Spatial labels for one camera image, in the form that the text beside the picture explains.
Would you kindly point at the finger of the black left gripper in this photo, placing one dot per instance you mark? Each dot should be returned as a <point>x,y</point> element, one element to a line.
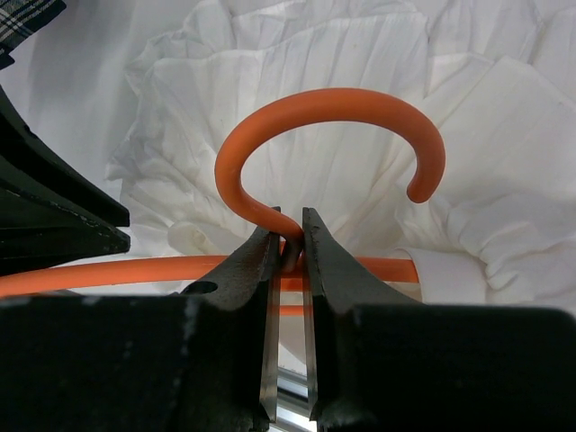
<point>50,214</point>

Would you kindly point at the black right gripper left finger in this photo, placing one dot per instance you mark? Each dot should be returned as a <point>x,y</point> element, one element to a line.
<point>200,360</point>

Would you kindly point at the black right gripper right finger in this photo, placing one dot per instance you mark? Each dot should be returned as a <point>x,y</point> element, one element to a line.
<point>379,361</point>

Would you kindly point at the white pleated skirt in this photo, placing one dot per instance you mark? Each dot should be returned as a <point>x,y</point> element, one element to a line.
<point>449,142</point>

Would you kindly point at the navy plaid skirt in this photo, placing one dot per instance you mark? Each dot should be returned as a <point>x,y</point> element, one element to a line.
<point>20,19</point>

